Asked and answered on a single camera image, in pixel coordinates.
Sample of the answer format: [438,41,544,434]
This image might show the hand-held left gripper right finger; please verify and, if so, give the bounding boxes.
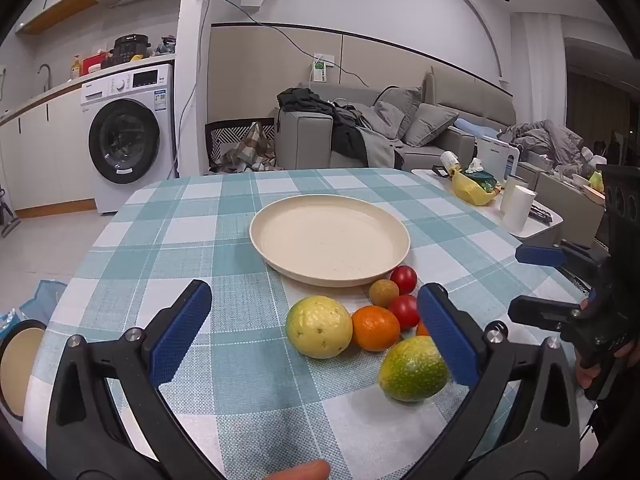
[400,282,583,480]

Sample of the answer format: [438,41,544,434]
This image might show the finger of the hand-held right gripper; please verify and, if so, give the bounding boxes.
[515,241,608,286]
[507,295,588,333]

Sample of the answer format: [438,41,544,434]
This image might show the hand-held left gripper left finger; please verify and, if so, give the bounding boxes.
[46,280,226,480]

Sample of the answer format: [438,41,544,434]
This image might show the red tomato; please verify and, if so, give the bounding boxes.
[387,294,421,331]
[390,265,418,296]

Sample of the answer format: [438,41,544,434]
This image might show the green-yellow citrus fruit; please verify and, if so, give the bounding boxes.
[377,336,450,403]

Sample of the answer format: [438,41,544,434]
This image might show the pale yellow guava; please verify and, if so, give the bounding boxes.
[286,296,354,360]

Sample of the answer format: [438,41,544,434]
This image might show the cream round plate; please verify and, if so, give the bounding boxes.
[249,194,412,288]

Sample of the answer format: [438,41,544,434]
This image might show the person's right hand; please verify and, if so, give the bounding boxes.
[575,340,640,390]

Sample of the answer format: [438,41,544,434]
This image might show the person's left hand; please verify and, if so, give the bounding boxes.
[262,462,332,480]

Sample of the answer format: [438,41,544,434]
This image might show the white side table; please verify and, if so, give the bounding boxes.
[411,167,563,240]

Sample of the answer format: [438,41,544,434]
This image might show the teal checked tablecloth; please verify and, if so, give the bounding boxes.
[22,167,601,480]

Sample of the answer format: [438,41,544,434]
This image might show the yellow bag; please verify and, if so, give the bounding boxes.
[451,167,501,207]

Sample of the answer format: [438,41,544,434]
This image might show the green tissue pack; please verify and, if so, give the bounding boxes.
[465,157,503,196]

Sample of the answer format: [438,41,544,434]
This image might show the grey jacket pile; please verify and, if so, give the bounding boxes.
[500,120,596,176]

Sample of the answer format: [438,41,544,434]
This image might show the dark curtain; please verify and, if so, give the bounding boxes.
[567,67,636,151]

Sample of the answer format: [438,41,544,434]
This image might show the white blue appliance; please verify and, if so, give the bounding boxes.
[477,135,521,181]

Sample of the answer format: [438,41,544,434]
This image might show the blue plastic bag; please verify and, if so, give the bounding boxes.
[0,280,68,331]

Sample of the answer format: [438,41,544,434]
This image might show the light blue cloth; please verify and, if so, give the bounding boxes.
[452,119,501,138]

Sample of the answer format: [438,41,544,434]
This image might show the white sheer curtain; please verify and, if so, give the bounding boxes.
[510,10,568,126]

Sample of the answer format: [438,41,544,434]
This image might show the grey cushion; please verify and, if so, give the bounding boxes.
[372,85,423,141]
[402,102,460,148]

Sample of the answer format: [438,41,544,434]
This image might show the white washing machine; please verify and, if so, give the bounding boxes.
[80,62,180,216]

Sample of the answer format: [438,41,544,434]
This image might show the plaid cloth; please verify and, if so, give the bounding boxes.
[212,121,281,173]

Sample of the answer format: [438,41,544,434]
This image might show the black patterned basket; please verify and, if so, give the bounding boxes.
[205,117,277,176]

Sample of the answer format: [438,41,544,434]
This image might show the floor mop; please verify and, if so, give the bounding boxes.
[0,185,23,238]

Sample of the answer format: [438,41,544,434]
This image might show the dark clothes pile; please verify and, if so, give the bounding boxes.
[276,87,401,168]

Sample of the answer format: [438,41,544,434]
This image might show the white kitchen base cabinet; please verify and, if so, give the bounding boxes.
[0,80,98,221]

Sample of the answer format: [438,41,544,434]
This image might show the grey sofa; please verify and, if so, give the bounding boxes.
[274,67,518,171]

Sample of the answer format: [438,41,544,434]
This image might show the red box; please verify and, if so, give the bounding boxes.
[81,52,113,76]

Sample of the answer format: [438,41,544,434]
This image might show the black pressure cooker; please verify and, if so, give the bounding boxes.
[101,34,152,68]

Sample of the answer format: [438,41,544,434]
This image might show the black cable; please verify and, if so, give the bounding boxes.
[170,0,211,181]

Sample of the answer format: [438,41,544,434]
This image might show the green white wall charger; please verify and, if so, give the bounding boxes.
[310,52,337,83]

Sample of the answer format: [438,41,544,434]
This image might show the wooden wall cabinet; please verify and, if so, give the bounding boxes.
[15,0,101,36]

